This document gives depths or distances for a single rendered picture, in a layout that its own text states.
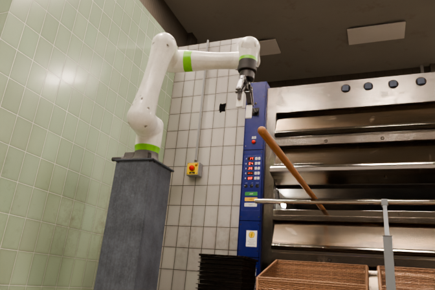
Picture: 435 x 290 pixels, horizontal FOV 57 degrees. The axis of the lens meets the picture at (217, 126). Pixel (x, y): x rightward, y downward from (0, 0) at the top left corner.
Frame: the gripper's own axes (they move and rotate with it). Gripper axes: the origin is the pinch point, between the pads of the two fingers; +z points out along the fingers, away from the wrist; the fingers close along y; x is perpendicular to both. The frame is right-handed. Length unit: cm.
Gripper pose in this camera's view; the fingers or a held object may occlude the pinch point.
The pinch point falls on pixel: (243, 111)
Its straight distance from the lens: 191.9
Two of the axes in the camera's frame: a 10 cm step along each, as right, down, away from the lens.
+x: 9.2, -0.5, -3.9
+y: -3.8, -3.6, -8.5
